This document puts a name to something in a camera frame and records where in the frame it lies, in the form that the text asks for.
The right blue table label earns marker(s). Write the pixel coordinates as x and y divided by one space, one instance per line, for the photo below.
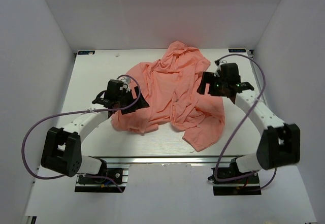
237 50

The left blue table label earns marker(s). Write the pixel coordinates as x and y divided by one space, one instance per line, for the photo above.
86 52

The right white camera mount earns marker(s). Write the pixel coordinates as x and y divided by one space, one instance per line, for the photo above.
218 63

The salmon pink jacket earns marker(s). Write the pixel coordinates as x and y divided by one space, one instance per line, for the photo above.
169 85

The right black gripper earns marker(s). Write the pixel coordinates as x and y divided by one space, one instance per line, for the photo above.
208 77

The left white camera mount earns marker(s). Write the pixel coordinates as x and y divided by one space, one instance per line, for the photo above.
126 83

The blue table label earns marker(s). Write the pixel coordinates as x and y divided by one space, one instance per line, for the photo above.
237 50
86 52

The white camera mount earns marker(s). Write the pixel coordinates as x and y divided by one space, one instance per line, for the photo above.
218 63
126 83

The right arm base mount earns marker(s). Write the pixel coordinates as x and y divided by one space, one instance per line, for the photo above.
244 186

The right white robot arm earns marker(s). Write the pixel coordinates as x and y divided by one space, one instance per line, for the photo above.
280 142

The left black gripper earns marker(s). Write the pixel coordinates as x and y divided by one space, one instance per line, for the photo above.
142 103

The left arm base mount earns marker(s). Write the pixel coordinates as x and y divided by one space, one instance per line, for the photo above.
113 180

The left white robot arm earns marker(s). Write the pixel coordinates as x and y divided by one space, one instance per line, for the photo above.
62 152

